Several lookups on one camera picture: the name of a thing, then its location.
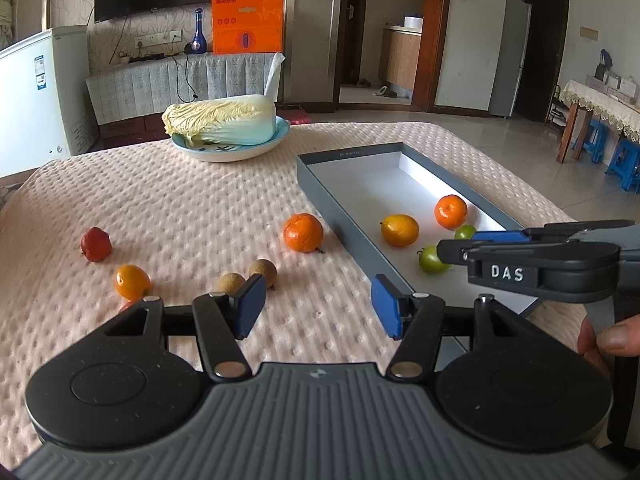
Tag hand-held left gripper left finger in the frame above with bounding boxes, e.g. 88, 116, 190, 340
102, 274, 268, 381

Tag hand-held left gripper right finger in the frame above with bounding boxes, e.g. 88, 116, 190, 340
371, 274, 538, 380

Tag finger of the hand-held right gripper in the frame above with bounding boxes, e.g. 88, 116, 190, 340
436, 239, 551, 266
472, 220, 636, 243

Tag brown longan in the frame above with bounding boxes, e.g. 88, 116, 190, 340
248, 258, 277, 288
218, 272, 247, 297

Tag orange mandarin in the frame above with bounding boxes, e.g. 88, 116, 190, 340
433, 194, 469, 229
283, 213, 324, 253

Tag large green tomato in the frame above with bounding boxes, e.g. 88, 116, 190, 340
418, 245, 451, 275

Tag yellow orange fruit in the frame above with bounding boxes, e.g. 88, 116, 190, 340
380, 214, 420, 248

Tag small smooth orange fruit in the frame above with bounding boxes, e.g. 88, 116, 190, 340
114, 265, 152, 300

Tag grey shallow box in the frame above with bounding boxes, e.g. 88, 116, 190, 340
296, 142, 546, 356

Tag red apple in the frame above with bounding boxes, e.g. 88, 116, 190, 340
80, 226, 112, 263

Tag person's right hand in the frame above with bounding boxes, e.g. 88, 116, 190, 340
576, 316, 640, 377

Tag wooden dining table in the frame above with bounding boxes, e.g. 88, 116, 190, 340
556, 77, 640, 163

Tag blue plastic stool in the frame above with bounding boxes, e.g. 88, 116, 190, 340
605, 137, 640, 191
572, 117, 610, 163

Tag black shoe rack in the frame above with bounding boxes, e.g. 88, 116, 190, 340
546, 85, 571, 131

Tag pale blue ceramic plate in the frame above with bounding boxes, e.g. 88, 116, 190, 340
170, 116, 291, 163

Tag cream lace tablecloth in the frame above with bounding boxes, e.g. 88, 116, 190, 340
559, 79, 640, 143

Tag silver refrigerator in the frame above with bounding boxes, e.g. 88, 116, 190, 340
489, 0, 532, 118

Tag napa cabbage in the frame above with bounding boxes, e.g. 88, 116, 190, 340
161, 94, 278, 147

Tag white boxes on table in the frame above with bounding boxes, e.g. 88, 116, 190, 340
585, 75, 640, 101

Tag dark open doorway door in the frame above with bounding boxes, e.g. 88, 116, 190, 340
515, 0, 570, 122

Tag red floor scale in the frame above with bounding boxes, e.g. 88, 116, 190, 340
277, 105, 311, 126

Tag wooden kitchen cabinet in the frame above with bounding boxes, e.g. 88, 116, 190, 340
378, 25, 421, 92

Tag cabinet with patterned cloth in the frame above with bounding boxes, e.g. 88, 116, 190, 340
86, 51, 286, 126

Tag dark wooden door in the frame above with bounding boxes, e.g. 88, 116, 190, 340
340, 0, 356, 86

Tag blue glass bottle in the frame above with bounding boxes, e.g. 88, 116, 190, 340
185, 8, 208, 56

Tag orange gift box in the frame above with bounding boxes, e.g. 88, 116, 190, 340
211, 0, 285, 54

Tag white chest freezer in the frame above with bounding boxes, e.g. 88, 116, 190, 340
0, 25, 98, 178

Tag pale curtain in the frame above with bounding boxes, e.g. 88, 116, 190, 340
0, 0, 21, 51

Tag brown wooden door frame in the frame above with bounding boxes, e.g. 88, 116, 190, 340
412, 0, 453, 113

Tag black hanging cable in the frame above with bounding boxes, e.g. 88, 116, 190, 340
175, 52, 201, 101

